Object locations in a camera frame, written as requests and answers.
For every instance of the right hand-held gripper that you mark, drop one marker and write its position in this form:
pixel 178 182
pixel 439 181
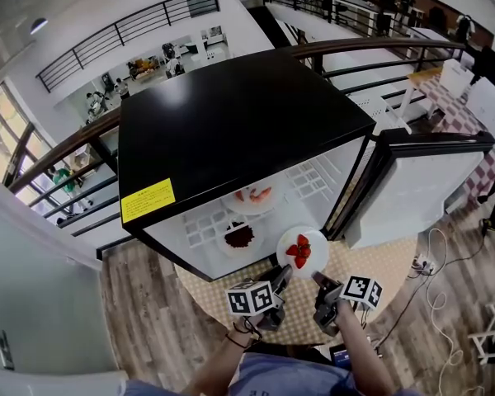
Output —
pixel 361 291

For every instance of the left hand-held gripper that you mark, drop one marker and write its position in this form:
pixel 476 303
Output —
pixel 249 297

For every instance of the red strawberries food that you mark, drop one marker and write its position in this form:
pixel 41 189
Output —
pixel 300 249

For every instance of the white plate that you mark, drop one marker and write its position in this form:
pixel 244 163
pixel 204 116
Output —
pixel 259 248
pixel 317 250
pixel 251 208

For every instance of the pink shrimp food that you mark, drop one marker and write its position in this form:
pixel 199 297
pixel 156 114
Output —
pixel 259 195

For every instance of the black mini fridge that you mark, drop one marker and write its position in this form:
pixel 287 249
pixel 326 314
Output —
pixel 231 130

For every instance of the person's right forearm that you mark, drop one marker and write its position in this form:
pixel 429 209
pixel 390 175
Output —
pixel 365 353

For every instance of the person's left forearm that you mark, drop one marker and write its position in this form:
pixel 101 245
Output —
pixel 214 365

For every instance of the fridge door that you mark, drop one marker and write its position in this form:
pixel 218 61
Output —
pixel 416 184

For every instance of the beige checkered round mat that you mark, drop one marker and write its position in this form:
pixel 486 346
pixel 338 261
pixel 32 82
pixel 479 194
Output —
pixel 354 262

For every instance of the black wrist bands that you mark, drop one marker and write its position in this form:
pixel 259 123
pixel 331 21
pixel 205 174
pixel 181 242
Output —
pixel 243 336

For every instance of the small device with blue screen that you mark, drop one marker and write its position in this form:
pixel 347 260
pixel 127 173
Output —
pixel 340 355

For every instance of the white power strip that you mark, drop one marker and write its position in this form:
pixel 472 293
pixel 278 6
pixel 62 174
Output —
pixel 424 265

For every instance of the person's blue clothing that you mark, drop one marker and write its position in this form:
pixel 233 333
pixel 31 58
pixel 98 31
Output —
pixel 280 378

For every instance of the yellow warning sticker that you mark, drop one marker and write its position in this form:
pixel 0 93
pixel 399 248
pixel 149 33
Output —
pixel 147 201

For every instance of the white rack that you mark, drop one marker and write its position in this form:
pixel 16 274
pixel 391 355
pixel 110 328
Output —
pixel 488 336

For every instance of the white table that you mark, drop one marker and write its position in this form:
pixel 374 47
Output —
pixel 416 76

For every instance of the white cabinet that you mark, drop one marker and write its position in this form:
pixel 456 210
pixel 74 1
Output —
pixel 455 76
pixel 488 101

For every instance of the brown wooden handrail railing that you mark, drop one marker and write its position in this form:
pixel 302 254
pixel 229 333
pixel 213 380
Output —
pixel 66 144

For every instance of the black metal balcony railing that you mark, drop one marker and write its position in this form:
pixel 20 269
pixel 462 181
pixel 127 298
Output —
pixel 119 27

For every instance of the wall lamp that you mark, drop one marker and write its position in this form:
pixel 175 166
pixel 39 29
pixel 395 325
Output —
pixel 38 25

